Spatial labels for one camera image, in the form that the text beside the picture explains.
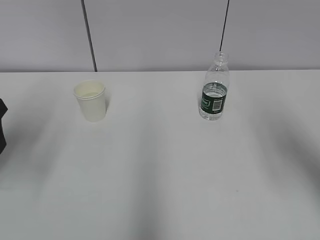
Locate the white paper cup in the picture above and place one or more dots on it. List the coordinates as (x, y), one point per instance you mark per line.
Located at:
(90, 95)

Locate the clear water bottle green label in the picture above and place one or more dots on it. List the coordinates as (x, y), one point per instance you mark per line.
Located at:
(215, 88)

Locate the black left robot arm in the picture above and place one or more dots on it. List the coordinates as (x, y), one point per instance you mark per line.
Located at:
(3, 110)

